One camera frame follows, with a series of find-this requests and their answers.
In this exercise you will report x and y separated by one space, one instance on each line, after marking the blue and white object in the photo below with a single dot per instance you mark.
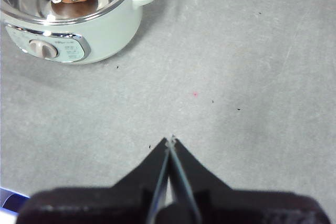
9 199

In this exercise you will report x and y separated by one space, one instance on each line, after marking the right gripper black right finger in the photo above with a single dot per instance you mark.
236 205

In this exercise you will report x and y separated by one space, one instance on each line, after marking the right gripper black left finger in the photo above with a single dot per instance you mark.
126 203

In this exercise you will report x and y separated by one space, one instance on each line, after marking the pale green electric pot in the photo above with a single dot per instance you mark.
113 35

